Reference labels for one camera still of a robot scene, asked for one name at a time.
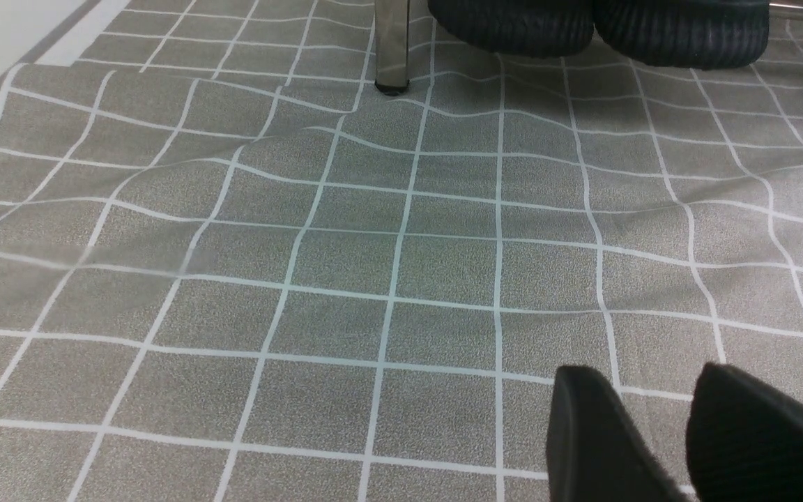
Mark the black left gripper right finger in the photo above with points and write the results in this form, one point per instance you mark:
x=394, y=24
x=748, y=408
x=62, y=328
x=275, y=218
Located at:
x=744, y=438

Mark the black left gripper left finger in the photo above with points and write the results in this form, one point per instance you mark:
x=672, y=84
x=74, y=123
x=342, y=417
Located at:
x=594, y=452

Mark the right black knit sneaker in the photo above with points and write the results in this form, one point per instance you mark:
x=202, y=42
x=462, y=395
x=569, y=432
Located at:
x=704, y=35

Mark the black knit sneaker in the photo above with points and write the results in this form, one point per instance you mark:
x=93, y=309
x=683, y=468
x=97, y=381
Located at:
x=704, y=35
x=534, y=29

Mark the left black knit sneaker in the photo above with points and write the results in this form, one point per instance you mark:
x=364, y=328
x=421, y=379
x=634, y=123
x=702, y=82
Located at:
x=534, y=29

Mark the grey checked floor cloth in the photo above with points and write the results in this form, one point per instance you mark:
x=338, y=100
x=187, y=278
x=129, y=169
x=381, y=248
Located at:
x=232, y=270

